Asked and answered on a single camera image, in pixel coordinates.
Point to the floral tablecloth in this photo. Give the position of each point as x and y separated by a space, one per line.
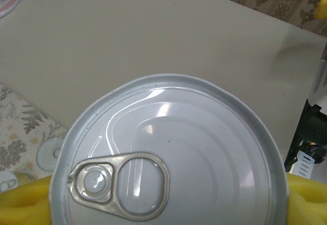
20 133

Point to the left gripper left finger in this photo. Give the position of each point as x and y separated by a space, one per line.
23 204

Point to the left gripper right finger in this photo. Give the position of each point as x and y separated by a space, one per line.
311 207

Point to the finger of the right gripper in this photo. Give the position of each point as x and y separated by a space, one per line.
322 5

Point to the small white round lid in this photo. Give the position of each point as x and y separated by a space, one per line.
47 156

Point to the silver pull-tab lid can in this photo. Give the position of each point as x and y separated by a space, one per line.
191 145

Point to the yellow label can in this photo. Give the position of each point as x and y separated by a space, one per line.
7 181

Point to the grey metal box counter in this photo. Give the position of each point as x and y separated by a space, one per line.
153 43

